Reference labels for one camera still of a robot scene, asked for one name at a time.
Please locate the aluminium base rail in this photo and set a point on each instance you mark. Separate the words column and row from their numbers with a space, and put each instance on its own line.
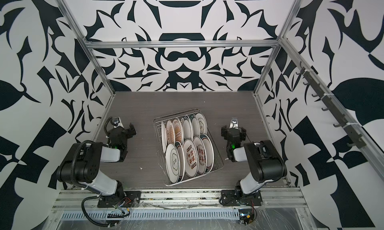
column 204, row 198

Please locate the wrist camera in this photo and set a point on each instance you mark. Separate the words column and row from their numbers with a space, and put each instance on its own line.
column 234, row 123
column 116, row 122

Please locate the white plate orange sunburst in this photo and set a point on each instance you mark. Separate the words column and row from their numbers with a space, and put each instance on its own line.
column 178, row 130

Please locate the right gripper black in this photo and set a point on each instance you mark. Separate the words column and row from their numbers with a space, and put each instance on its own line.
column 233, row 131

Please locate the white plate green lettering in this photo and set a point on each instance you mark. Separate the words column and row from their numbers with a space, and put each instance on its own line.
column 195, row 125

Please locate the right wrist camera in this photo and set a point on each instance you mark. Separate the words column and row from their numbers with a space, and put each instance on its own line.
column 234, row 123

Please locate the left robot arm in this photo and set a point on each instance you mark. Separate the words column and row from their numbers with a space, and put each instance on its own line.
column 81, row 165

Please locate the white plate green cloud motif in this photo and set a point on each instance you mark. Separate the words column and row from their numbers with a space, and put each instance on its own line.
column 164, row 136
column 172, row 163

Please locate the white cable duct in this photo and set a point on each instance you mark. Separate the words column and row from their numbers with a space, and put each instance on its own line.
column 185, row 214

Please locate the wall hook rail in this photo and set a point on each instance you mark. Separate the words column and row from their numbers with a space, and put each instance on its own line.
column 333, row 105

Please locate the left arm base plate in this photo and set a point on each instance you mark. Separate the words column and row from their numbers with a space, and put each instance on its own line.
column 126, row 200

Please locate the wire dish rack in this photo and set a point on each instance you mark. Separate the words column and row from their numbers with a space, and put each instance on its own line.
column 218, row 162

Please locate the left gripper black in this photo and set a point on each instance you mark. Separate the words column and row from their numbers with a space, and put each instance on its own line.
column 126, row 132

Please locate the white plate red green band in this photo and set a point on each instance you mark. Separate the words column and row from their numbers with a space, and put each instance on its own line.
column 209, row 152
column 181, row 160

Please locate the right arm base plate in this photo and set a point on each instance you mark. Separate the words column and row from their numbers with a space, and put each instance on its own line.
column 231, row 198

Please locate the white plate back row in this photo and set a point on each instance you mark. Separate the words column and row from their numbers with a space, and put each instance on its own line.
column 170, row 132

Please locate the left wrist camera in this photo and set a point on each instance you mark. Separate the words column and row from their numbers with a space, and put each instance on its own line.
column 116, row 122

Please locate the white plate red characters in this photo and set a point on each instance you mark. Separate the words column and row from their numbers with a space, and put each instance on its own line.
column 191, row 158
column 201, row 155

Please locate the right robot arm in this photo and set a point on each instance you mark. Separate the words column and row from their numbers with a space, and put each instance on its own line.
column 265, row 163

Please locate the white plate green rim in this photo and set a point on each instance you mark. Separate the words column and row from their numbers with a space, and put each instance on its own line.
column 187, row 127

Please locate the aluminium frame crossbar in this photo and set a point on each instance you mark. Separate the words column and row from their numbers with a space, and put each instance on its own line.
column 181, row 44

